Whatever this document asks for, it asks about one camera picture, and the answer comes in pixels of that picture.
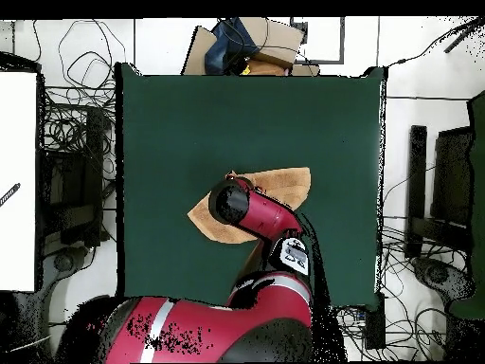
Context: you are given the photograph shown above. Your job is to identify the orange terry towel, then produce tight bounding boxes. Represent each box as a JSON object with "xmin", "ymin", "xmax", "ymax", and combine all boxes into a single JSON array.
[{"xmin": 187, "ymin": 166, "xmax": 313, "ymax": 245}]

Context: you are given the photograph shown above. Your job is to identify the orange brown cloth item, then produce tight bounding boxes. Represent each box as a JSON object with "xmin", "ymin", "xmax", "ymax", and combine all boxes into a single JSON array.
[{"xmin": 245, "ymin": 59, "xmax": 289, "ymax": 77}]

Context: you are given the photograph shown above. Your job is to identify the flat cardboard sheet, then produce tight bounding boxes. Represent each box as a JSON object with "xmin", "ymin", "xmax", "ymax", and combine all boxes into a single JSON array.
[{"xmin": 181, "ymin": 25, "xmax": 219, "ymax": 76}]

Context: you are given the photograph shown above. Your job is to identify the dark green table cloth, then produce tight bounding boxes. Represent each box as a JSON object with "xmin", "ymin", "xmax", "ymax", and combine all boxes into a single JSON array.
[{"xmin": 115, "ymin": 62, "xmax": 387, "ymax": 310}]

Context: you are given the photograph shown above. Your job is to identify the blue bag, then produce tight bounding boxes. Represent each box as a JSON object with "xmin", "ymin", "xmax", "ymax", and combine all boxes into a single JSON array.
[{"xmin": 204, "ymin": 17, "xmax": 259, "ymax": 76}]

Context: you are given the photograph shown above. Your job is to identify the large cardboard box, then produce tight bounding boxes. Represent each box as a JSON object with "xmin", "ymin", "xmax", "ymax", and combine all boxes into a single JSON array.
[{"xmin": 238, "ymin": 16, "xmax": 306, "ymax": 69}]

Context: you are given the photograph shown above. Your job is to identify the black equipment rack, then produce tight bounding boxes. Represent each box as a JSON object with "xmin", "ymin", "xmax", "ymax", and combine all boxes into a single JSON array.
[{"xmin": 37, "ymin": 105, "xmax": 115, "ymax": 247}]

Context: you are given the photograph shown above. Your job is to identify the black upright bar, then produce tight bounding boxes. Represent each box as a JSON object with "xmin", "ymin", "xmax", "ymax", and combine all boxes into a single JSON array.
[{"xmin": 404, "ymin": 124, "xmax": 428, "ymax": 260}]

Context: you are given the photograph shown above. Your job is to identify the black power box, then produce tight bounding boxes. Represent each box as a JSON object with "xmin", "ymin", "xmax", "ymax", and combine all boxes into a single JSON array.
[{"xmin": 363, "ymin": 299, "xmax": 386, "ymax": 350}]

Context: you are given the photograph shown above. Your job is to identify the dark stand foot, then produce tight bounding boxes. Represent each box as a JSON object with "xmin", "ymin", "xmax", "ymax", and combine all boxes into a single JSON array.
[
  {"xmin": 44, "ymin": 246, "xmax": 92, "ymax": 276},
  {"xmin": 411, "ymin": 256, "xmax": 476, "ymax": 302}
]

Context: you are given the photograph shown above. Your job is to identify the black panel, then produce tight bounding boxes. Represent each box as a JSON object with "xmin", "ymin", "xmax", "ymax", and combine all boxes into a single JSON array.
[{"xmin": 430, "ymin": 126, "xmax": 475, "ymax": 228}]

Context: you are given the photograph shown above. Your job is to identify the white board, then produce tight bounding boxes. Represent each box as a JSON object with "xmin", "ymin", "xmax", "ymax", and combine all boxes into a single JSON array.
[{"xmin": 0, "ymin": 71, "xmax": 39, "ymax": 293}]

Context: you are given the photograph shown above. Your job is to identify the striped black rod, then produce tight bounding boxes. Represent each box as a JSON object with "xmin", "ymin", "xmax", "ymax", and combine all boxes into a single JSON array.
[{"xmin": 0, "ymin": 182, "xmax": 22, "ymax": 208}]

